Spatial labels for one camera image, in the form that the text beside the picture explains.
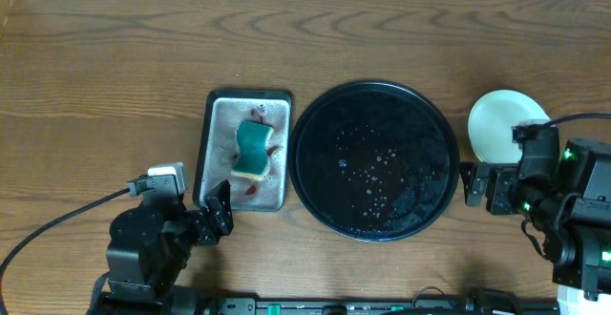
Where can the green scrub sponge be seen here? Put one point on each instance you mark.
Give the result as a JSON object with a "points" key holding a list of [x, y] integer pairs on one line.
{"points": [[251, 139]]}

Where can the black rectangular tray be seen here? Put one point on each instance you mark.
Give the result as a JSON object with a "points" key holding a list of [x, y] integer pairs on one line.
{"points": [[225, 110]]}

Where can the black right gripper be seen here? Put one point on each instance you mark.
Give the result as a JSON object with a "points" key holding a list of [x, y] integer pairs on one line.
{"points": [[505, 179]]}

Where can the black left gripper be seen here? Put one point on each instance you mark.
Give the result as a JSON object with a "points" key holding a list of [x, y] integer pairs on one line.
{"points": [[223, 214]]}

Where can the mint green plate with stain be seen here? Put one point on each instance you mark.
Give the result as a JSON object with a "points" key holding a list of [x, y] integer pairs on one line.
{"points": [[492, 119]]}

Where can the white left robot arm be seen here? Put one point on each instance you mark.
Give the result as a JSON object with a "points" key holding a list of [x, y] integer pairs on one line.
{"points": [[151, 244]]}

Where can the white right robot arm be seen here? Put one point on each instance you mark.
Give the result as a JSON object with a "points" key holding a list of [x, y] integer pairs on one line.
{"points": [[564, 193]]}

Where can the round black serving tray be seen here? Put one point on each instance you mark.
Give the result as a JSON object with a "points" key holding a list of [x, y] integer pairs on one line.
{"points": [[374, 161]]}

